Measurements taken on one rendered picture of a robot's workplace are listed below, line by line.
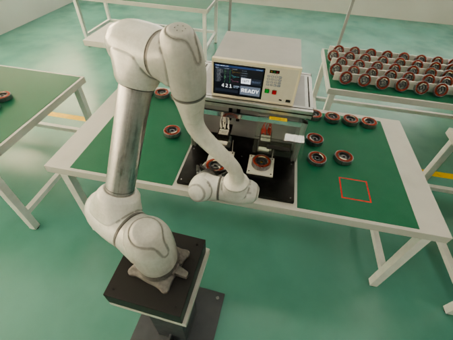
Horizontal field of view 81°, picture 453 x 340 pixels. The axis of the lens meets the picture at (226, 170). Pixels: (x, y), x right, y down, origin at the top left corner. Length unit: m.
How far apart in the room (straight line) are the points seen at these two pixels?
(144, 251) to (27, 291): 1.50
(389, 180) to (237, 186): 1.05
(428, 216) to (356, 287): 0.76
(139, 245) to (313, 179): 1.07
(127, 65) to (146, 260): 0.59
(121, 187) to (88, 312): 1.25
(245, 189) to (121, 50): 0.63
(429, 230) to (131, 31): 1.57
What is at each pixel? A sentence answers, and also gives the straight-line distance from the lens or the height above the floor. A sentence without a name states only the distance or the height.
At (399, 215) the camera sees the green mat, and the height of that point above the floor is 0.75.
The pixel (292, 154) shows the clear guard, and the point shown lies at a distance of 1.32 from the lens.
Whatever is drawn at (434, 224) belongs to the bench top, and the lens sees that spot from 1.75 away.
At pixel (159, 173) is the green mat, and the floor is 0.75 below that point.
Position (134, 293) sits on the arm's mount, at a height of 0.83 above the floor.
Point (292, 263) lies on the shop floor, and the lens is 2.15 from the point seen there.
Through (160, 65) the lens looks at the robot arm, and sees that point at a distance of 0.74.
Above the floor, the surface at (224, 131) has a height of 0.92.
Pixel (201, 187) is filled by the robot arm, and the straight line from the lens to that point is 1.05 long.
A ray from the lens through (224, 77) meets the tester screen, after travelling 1.44.
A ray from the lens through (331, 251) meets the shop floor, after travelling 2.30.
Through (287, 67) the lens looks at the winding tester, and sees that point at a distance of 1.38.
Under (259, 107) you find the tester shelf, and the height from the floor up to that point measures 1.10.
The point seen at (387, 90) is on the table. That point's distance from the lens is 2.80.
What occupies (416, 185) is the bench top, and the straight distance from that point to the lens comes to 1.90.
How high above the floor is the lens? 1.87
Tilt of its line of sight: 46 degrees down
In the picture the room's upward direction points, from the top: 4 degrees clockwise
